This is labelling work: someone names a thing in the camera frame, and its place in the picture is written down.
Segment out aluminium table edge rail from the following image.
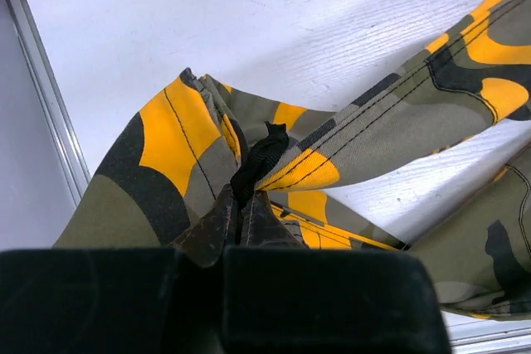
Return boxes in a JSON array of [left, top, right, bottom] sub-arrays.
[[7, 0, 90, 204]]

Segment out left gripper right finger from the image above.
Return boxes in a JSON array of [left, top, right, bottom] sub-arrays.
[[240, 191, 308, 249]]

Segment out yellow camouflage trousers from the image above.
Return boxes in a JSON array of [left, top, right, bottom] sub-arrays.
[[56, 0, 530, 321]]

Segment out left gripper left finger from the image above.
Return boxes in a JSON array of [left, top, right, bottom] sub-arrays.
[[170, 184, 235, 268]]

